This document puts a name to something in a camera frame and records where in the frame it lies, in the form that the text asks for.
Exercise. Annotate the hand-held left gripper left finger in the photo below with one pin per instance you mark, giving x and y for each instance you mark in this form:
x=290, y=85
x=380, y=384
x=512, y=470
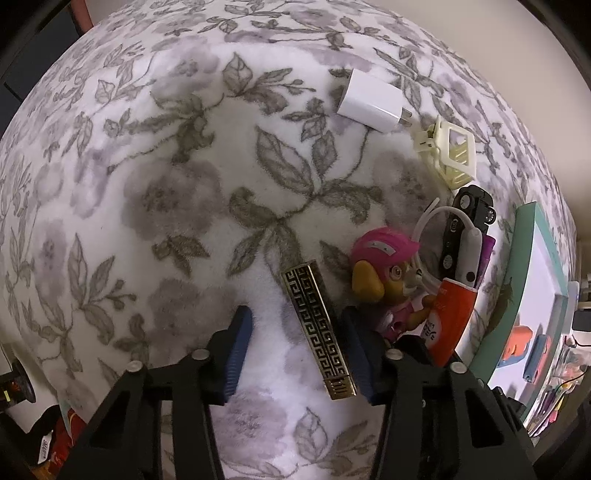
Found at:
x=238, y=350

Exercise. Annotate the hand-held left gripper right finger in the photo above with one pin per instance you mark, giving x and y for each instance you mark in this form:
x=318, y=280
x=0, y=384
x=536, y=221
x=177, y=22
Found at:
x=360, y=357

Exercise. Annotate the gold patterned lighter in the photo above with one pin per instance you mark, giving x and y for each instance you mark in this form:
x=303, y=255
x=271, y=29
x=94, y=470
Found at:
x=316, y=327

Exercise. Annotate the pink puppy figure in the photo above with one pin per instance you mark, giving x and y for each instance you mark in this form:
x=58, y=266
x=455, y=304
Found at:
x=378, y=263

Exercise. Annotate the orange tube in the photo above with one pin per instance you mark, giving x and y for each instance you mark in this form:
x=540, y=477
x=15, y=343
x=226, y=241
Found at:
x=450, y=318

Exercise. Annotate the orange blue plastic toy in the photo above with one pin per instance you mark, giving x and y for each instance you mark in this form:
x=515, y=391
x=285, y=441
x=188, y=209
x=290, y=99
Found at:
x=518, y=346

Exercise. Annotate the purple lighter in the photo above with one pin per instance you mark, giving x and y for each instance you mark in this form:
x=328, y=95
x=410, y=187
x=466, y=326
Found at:
x=485, y=258

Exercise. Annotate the pink blue plastic toy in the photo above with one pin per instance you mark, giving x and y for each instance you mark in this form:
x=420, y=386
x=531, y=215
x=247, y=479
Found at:
x=539, y=357

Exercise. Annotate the black toy car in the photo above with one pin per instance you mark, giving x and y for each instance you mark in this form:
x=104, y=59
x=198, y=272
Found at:
x=475, y=203

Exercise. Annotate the teal-rimmed white tray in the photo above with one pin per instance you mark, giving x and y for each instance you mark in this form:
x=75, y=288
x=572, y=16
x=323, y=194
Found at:
x=538, y=277

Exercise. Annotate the floral blanket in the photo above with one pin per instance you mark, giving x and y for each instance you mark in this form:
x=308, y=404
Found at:
x=161, y=207

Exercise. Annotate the red printed cloth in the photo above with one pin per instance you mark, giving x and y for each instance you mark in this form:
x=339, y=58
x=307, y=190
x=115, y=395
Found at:
x=69, y=438

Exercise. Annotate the cream hair claw clip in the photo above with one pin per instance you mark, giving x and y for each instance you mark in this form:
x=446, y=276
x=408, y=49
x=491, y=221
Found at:
x=450, y=150

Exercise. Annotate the white charger plug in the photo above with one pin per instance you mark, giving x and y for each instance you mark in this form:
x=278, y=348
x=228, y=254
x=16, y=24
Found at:
x=371, y=101

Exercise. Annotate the dark cabinet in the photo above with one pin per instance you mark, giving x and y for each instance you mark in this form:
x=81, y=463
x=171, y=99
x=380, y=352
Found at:
x=27, y=50

